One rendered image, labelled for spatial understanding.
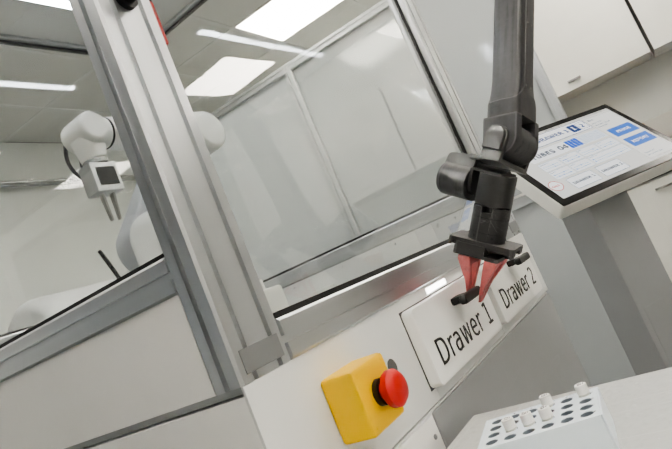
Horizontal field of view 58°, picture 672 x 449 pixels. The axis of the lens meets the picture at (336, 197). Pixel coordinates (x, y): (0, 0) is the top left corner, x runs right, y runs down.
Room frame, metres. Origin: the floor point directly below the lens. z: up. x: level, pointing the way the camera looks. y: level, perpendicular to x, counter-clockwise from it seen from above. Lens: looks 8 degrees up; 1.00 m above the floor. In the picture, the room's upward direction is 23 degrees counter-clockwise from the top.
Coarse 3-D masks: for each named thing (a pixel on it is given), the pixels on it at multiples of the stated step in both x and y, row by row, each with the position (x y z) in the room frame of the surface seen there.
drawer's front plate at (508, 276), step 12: (528, 264) 1.34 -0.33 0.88; (480, 276) 1.12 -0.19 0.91; (504, 276) 1.19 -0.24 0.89; (516, 276) 1.25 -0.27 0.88; (528, 276) 1.31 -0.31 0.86; (492, 288) 1.12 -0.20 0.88; (504, 288) 1.17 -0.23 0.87; (528, 288) 1.28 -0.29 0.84; (540, 288) 1.35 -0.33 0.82; (492, 300) 1.12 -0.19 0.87; (504, 300) 1.15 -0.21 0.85; (516, 300) 1.20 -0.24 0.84; (528, 300) 1.26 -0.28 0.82; (504, 312) 1.13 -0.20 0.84; (516, 312) 1.18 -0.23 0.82
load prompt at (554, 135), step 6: (564, 126) 1.82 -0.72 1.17; (570, 126) 1.82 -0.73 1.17; (576, 126) 1.82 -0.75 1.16; (582, 126) 1.82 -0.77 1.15; (588, 126) 1.82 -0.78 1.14; (546, 132) 1.79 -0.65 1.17; (552, 132) 1.79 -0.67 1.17; (558, 132) 1.79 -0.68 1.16; (564, 132) 1.79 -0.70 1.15; (570, 132) 1.79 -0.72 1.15; (576, 132) 1.79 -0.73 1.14; (540, 138) 1.76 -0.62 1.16; (546, 138) 1.76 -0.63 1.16; (552, 138) 1.77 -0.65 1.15; (558, 138) 1.77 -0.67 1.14; (540, 144) 1.74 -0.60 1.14; (546, 144) 1.74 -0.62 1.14
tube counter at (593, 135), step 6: (588, 132) 1.80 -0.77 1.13; (594, 132) 1.80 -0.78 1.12; (600, 132) 1.80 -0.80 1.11; (576, 138) 1.77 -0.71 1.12; (582, 138) 1.77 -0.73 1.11; (588, 138) 1.77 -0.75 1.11; (594, 138) 1.77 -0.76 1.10; (600, 138) 1.77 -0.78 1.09; (558, 144) 1.74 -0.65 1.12; (564, 144) 1.74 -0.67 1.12; (570, 144) 1.75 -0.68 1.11; (576, 144) 1.75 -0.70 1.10; (582, 144) 1.75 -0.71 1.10; (564, 150) 1.72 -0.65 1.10
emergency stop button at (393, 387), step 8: (392, 368) 0.67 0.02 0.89; (384, 376) 0.65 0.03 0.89; (392, 376) 0.65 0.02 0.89; (400, 376) 0.66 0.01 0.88; (384, 384) 0.65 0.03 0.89; (392, 384) 0.65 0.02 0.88; (400, 384) 0.66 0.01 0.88; (384, 392) 0.65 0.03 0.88; (392, 392) 0.65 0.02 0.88; (400, 392) 0.65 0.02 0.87; (408, 392) 0.67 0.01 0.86; (392, 400) 0.65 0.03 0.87; (400, 400) 0.65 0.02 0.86
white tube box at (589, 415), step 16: (560, 400) 0.67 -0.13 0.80; (576, 400) 0.65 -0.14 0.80; (592, 400) 0.63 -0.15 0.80; (512, 416) 0.68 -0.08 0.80; (560, 416) 0.62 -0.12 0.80; (576, 416) 0.60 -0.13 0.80; (592, 416) 0.59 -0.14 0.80; (608, 416) 0.62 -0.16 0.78; (496, 432) 0.65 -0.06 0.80; (512, 432) 0.63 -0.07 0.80; (528, 432) 0.62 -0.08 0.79; (544, 432) 0.60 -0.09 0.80; (560, 432) 0.60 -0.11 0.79; (576, 432) 0.59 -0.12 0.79; (592, 432) 0.59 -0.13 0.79; (608, 432) 0.58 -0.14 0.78; (480, 448) 0.63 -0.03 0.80; (496, 448) 0.62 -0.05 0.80; (512, 448) 0.61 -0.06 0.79; (528, 448) 0.61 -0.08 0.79; (544, 448) 0.60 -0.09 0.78; (560, 448) 0.60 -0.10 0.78; (576, 448) 0.59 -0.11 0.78; (592, 448) 0.59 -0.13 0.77; (608, 448) 0.58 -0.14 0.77
